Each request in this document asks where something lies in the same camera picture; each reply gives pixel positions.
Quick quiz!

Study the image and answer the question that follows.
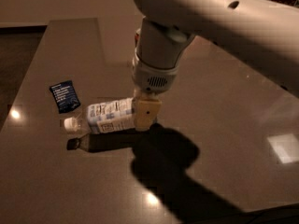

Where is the dark blue snack packet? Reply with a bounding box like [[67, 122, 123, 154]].
[[50, 80, 80, 114]]

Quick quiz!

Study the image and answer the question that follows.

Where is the blue labelled plastic bottle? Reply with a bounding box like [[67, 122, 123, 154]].
[[64, 98, 135, 134]]

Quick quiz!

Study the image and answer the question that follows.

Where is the orange-red soda can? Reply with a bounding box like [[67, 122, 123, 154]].
[[135, 28, 141, 46]]

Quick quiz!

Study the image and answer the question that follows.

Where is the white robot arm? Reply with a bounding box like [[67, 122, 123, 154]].
[[133, 0, 299, 131]]

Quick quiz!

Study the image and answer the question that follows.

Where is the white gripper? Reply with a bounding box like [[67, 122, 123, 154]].
[[132, 49, 178, 132]]

